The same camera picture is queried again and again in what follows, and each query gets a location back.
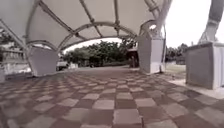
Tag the row of distant trees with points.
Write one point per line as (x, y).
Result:
(96, 53)

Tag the white canopy shelter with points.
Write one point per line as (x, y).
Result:
(100, 30)

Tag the chequered brick paved plaza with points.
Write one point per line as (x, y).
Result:
(100, 100)

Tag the grass patch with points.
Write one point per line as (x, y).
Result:
(175, 68)

